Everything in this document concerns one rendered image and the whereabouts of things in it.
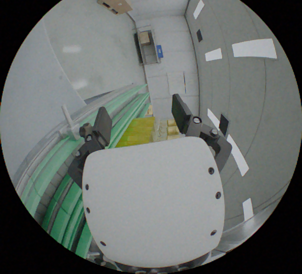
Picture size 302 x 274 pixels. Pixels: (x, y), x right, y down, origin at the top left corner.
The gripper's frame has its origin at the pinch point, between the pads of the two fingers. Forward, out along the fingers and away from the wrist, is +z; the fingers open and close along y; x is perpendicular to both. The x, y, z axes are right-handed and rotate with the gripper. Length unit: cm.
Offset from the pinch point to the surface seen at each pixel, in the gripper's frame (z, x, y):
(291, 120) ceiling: -25, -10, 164
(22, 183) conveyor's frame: -13.6, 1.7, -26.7
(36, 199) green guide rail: -13.6, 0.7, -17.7
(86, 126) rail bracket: 1.0, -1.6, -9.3
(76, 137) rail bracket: 0.8, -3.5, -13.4
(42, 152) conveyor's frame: -3.7, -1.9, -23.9
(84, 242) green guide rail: -26.2, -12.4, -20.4
